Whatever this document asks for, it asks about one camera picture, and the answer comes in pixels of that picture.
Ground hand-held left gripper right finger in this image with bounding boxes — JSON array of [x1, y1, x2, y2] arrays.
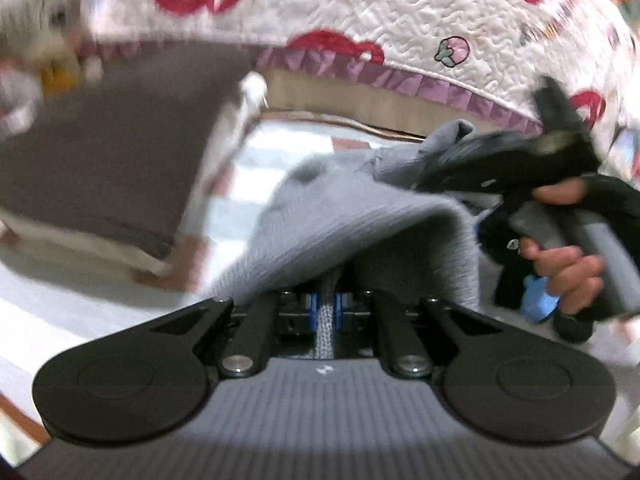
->
[[335, 287, 505, 379]]

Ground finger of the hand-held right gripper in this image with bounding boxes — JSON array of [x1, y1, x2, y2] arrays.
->
[[413, 131, 507, 195]]

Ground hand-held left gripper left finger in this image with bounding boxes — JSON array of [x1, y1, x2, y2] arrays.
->
[[150, 287, 321, 379]]

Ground grey knit sweater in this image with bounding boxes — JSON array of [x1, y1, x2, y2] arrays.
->
[[200, 120, 561, 361]]

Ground person's right hand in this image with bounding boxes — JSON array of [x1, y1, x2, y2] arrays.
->
[[520, 172, 640, 345]]

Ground white quilted bear-print bedspread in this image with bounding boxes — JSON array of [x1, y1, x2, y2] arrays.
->
[[80, 0, 640, 186]]

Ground white folded cloth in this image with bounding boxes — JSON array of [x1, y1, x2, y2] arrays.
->
[[0, 72, 269, 279]]

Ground dark brown folded garment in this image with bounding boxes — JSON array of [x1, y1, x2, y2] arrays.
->
[[0, 42, 254, 261]]

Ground grey plush rabbit toy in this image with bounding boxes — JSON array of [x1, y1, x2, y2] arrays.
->
[[0, 0, 104, 97]]

